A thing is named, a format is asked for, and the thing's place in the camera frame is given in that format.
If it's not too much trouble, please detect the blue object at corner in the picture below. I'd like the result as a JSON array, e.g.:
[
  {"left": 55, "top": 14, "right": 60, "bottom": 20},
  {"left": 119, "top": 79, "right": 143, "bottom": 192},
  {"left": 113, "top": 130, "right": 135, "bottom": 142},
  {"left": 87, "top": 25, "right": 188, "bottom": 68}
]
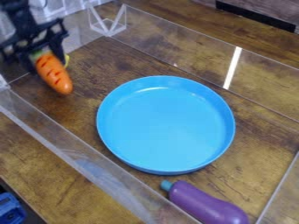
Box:
[{"left": 0, "top": 192, "right": 25, "bottom": 224}]

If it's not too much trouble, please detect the blue round plate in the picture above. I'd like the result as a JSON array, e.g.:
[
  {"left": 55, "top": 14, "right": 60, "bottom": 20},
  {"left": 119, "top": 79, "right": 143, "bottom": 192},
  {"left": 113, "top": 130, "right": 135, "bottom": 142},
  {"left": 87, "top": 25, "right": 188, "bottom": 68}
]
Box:
[{"left": 96, "top": 75, "right": 236, "bottom": 175}]

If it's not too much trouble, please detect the orange toy carrot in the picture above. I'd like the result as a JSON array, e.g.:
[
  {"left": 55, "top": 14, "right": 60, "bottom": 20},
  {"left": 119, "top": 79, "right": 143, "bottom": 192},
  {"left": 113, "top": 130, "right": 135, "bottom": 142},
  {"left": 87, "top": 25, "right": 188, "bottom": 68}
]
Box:
[{"left": 32, "top": 51, "right": 73, "bottom": 95}]

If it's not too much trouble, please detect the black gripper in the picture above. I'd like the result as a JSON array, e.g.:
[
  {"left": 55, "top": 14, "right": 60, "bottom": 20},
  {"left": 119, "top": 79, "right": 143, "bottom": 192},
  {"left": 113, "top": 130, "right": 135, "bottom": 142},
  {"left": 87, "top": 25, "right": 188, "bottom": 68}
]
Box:
[{"left": 0, "top": 0, "right": 69, "bottom": 73}]

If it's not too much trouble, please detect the purple toy eggplant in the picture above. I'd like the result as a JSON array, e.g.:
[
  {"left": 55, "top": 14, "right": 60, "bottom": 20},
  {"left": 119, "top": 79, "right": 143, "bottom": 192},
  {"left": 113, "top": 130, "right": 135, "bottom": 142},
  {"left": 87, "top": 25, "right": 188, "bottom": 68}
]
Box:
[{"left": 160, "top": 180, "right": 249, "bottom": 224}]

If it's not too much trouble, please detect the yellow toy lemon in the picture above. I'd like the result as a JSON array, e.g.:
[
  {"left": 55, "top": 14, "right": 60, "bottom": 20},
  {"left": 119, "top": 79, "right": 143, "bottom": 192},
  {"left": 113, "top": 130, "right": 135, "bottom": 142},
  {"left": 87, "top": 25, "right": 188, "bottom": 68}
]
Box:
[{"left": 64, "top": 54, "right": 71, "bottom": 68}]

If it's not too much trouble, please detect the clear acrylic enclosure wall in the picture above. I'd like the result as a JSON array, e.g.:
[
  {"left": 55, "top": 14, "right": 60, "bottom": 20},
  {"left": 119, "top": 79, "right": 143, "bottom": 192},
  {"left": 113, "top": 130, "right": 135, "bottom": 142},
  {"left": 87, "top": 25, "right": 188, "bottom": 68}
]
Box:
[{"left": 0, "top": 0, "right": 299, "bottom": 224}]

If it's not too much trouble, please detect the dark bar top right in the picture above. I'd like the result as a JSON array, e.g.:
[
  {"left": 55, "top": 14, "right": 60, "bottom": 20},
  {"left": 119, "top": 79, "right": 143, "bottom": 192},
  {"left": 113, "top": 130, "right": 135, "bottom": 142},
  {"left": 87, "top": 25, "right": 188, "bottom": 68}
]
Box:
[{"left": 215, "top": 0, "right": 296, "bottom": 33}]

